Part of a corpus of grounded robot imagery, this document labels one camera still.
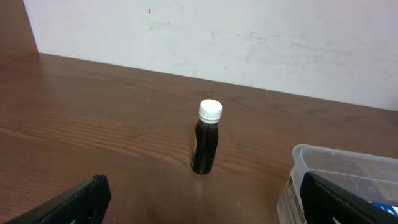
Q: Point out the clear plastic container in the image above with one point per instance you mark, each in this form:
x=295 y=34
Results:
x=372 y=178

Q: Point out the dark bottle white cap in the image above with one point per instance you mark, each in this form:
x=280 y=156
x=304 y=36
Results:
x=205 y=141

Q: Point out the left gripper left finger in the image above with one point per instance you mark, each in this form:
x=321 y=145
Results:
x=85 y=203

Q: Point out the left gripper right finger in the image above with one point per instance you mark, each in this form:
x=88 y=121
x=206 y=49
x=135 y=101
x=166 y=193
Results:
x=326 y=203

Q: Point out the blue fever patch packet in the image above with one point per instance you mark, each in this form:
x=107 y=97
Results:
x=387 y=208

